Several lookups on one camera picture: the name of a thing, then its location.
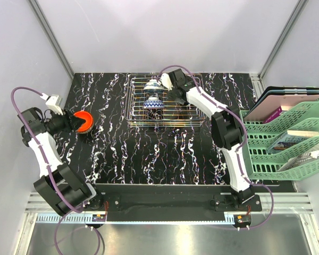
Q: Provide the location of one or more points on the purple book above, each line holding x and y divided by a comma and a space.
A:
279, 111

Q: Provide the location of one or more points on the blue white floral bowl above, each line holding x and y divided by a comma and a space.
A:
153, 86

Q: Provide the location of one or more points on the pink folder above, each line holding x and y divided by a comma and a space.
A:
266, 107

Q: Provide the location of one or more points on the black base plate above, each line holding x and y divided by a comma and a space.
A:
122, 197

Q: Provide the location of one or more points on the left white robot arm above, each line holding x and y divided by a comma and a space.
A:
59, 185

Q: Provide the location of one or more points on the blue booklet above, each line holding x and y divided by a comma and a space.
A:
284, 142

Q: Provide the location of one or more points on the green file organizer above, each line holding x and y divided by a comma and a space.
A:
260, 165

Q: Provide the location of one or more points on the spiral notebook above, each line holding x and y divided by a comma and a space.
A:
311, 155

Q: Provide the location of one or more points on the wire dish rack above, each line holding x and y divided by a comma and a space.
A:
171, 115

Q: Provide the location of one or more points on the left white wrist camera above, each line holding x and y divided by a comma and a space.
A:
53, 103

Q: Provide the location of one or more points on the plain orange bowl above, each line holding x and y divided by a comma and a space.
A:
88, 121

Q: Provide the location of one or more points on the blue zigzag bowl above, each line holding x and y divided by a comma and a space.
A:
153, 103

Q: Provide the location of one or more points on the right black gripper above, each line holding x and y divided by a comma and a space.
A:
171, 93

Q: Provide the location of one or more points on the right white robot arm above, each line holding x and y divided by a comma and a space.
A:
227, 129

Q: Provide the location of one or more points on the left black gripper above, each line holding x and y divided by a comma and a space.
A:
71, 123

